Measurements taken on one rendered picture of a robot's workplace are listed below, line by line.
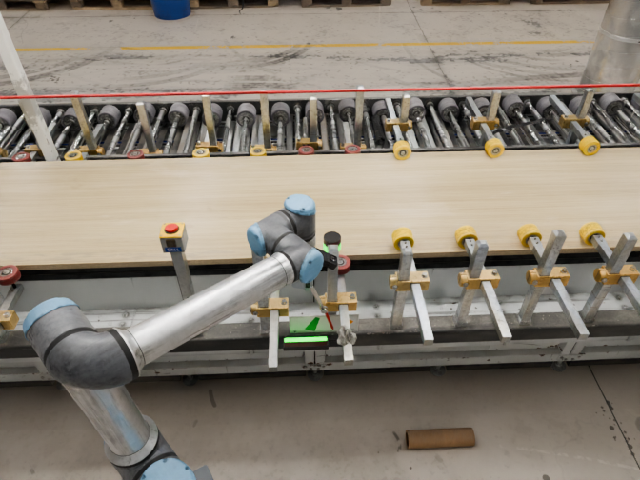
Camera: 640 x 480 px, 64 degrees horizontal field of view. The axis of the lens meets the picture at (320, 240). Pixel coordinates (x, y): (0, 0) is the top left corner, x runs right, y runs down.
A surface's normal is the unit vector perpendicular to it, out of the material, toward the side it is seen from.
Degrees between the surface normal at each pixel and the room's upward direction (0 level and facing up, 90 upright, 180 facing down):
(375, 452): 0
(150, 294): 90
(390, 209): 0
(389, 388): 0
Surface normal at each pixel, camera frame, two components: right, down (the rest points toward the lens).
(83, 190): 0.00, -0.74
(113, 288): 0.04, 0.67
